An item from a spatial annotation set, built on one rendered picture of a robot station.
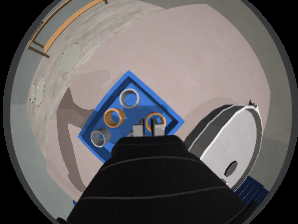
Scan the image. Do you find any blue crate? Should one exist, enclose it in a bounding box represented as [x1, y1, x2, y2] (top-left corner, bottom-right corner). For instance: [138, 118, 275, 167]
[78, 70, 185, 163]

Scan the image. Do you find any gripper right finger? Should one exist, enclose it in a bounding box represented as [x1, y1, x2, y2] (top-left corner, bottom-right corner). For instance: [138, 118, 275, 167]
[151, 118, 164, 136]

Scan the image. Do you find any grey round turntable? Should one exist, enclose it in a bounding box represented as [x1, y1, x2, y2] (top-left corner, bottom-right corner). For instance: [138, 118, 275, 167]
[184, 100, 262, 192]

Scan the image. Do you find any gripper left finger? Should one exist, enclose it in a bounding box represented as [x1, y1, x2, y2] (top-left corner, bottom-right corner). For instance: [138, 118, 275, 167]
[133, 119, 145, 137]

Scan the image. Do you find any bronze bushing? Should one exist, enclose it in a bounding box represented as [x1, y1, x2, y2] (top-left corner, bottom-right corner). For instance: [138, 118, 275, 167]
[146, 112, 166, 131]
[104, 108, 125, 128]

